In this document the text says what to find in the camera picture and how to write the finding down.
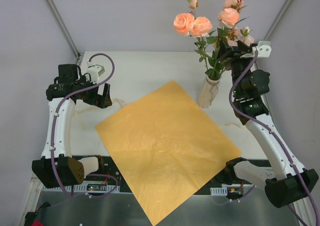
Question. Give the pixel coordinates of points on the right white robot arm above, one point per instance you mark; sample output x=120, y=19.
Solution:
x=289, y=181

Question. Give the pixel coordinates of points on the right controller board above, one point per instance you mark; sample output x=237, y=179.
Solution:
x=224, y=191

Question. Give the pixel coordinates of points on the controller board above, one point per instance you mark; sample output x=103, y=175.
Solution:
x=102, y=189
x=224, y=191

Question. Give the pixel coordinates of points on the white ribbed ceramic vase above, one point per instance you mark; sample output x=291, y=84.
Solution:
x=208, y=92

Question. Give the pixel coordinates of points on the pink flower stem four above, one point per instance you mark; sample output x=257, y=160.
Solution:
x=200, y=28

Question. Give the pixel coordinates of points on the left controller board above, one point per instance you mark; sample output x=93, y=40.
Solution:
x=102, y=189

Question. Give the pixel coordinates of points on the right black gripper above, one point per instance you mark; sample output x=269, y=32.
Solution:
x=236, y=52

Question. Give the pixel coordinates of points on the left aluminium frame post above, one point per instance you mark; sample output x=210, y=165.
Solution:
x=63, y=28

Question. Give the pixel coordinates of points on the pink flower stem one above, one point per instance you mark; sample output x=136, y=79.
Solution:
x=220, y=63

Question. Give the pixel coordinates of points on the pink flower stem three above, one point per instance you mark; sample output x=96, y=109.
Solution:
x=229, y=17

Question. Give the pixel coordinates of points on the pink flower stem two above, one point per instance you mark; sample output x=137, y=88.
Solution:
x=243, y=35

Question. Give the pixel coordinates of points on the red object bottom left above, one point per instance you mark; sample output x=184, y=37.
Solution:
x=37, y=223

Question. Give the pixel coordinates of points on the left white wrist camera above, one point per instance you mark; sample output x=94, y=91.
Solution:
x=93, y=72

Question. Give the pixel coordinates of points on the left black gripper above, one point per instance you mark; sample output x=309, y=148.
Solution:
x=100, y=96

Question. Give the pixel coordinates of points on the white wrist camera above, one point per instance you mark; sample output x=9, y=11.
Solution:
x=264, y=49
x=93, y=72

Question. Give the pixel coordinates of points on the right aluminium frame post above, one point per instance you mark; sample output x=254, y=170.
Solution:
x=276, y=22

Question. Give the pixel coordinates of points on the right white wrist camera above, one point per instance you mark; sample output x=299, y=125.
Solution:
x=264, y=49

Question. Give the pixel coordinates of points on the orange wrapping paper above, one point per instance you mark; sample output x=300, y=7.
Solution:
x=165, y=130

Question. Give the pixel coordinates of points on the aluminium frame post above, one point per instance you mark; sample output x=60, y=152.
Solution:
x=63, y=28
x=276, y=22

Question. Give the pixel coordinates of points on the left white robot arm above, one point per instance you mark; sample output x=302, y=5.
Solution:
x=57, y=166

